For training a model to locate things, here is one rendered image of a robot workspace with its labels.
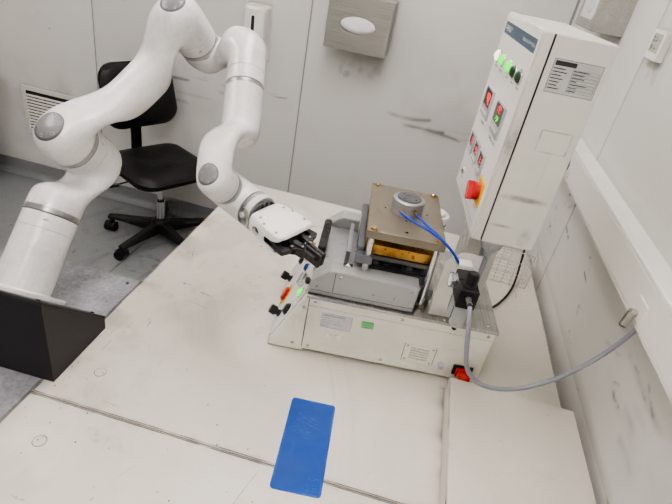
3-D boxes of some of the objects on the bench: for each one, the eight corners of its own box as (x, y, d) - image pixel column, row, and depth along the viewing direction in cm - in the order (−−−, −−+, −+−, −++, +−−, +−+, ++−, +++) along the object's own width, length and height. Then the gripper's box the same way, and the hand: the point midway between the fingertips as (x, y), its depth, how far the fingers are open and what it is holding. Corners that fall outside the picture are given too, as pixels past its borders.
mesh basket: (519, 252, 195) (531, 222, 188) (525, 289, 172) (539, 257, 166) (462, 237, 197) (472, 207, 191) (460, 271, 175) (471, 239, 168)
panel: (289, 274, 156) (323, 231, 147) (268, 338, 130) (307, 291, 121) (284, 270, 155) (317, 228, 146) (261, 334, 130) (300, 286, 121)
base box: (460, 305, 157) (477, 259, 148) (476, 396, 125) (499, 344, 116) (291, 272, 158) (298, 224, 149) (263, 353, 125) (270, 298, 117)
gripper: (281, 216, 116) (340, 261, 109) (230, 239, 106) (292, 290, 99) (287, 189, 111) (349, 234, 104) (234, 210, 101) (299, 261, 94)
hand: (314, 255), depth 102 cm, fingers closed
